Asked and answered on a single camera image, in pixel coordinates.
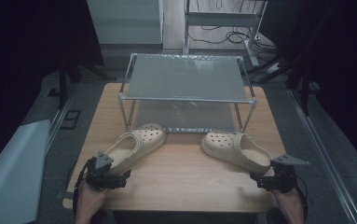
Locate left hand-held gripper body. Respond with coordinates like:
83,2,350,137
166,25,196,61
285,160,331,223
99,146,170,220
85,151,119,191

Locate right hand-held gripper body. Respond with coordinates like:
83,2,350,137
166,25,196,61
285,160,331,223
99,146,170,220
267,153,310,194

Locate beige foam clog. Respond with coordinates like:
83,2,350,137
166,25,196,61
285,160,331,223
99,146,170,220
103,122,168,175
200,131,273,175

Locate two-tier metal shoe rack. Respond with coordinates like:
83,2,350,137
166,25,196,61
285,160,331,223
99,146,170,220
117,52,257,134

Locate person's right hand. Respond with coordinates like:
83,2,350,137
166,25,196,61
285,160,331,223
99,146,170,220
271,187,305,224

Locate person's left hand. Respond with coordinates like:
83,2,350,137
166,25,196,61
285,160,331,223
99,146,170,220
74,182,111,224

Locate white board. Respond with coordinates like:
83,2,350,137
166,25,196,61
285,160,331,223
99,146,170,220
0,119,52,224

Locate black stand legs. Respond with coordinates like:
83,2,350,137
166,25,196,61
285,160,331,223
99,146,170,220
247,52,322,117

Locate black tripod stand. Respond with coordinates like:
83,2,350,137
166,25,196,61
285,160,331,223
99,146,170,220
47,60,117,110

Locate dark curtain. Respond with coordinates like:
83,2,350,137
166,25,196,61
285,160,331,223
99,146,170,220
259,0,357,175
0,0,105,180

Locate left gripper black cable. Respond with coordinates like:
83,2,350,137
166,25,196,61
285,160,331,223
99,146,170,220
72,157,97,218

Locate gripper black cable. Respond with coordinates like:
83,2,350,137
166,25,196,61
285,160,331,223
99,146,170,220
72,157,97,218
293,175,309,222

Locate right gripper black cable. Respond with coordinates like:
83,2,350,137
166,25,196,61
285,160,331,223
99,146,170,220
293,175,309,222

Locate long aluminium floor rail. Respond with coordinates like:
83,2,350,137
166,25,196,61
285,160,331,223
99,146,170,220
287,88,357,224

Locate short aluminium floor rail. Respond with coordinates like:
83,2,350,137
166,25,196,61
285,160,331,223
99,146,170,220
44,83,78,153

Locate black floor cables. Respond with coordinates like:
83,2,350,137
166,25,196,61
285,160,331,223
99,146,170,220
187,24,278,54

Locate white metal desk frame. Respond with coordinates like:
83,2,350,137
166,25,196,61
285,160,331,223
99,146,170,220
183,0,268,68

